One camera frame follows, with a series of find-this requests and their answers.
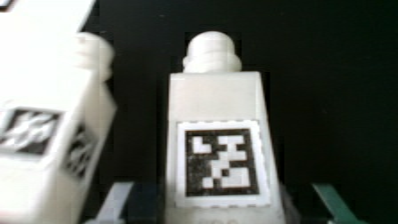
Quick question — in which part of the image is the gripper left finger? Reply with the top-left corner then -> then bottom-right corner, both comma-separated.
86,182 -> 134,224

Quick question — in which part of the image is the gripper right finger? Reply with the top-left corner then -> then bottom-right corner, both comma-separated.
310,183 -> 369,224

